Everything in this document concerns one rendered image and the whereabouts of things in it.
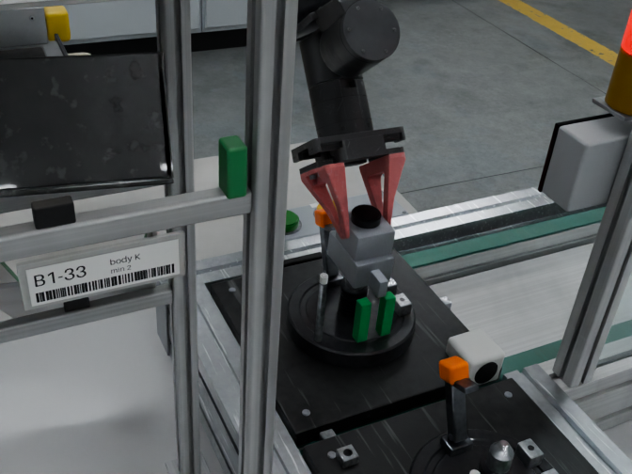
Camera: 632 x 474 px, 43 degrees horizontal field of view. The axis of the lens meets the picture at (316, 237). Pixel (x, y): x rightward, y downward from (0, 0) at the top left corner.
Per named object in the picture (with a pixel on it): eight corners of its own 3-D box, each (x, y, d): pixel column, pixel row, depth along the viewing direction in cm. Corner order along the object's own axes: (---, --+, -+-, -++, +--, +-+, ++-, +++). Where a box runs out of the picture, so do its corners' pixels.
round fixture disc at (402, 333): (266, 300, 90) (267, 286, 89) (374, 273, 95) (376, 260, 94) (320, 383, 80) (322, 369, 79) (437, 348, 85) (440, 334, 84)
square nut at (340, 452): (335, 455, 73) (336, 449, 72) (350, 450, 73) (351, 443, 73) (342, 468, 71) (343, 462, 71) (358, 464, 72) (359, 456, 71)
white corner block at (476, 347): (440, 363, 86) (447, 336, 84) (475, 353, 88) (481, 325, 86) (465, 393, 83) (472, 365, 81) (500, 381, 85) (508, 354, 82)
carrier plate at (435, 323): (210, 297, 93) (210, 282, 92) (387, 255, 102) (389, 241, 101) (294, 448, 75) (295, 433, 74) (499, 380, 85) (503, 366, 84)
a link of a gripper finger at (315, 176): (403, 227, 79) (386, 134, 79) (339, 240, 76) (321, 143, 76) (372, 233, 85) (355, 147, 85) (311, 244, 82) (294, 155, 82)
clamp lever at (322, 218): (319, 274, 90) (313, 210, 88) (335, 270, 91) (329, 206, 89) (333, 282, 87) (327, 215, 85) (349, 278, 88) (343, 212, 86)
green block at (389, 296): (374, 329, 84) (380, 292, 81) (385, 326, 85) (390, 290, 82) (380, 337, 83) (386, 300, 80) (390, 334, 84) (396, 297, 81)
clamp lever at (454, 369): (442, 437, 72) (436, 359, 70) (460, 431, 73) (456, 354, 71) (466, 454, 69) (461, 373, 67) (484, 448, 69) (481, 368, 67)
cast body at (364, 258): (325, 253, 85) (333, 198, 81) (361, 244, 87) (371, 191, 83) (362, 302, 79) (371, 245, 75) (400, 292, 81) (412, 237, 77)
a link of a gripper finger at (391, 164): (420, 223, 79) (402, 131, 79) (357, 236, 76) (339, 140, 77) (388, 229, 86) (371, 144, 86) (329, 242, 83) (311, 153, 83)
